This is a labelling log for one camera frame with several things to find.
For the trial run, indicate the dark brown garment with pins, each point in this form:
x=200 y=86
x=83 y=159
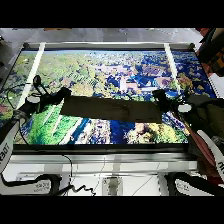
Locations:
x=113 y=109

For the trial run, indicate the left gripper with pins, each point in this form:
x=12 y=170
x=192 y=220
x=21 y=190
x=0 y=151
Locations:
x=61 y=93

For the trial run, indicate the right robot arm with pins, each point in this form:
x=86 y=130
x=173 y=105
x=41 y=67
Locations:
x=213 y=156

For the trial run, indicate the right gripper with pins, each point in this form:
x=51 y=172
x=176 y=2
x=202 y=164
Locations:
x=162 y=99

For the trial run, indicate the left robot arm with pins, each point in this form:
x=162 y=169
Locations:
x=7 y=140

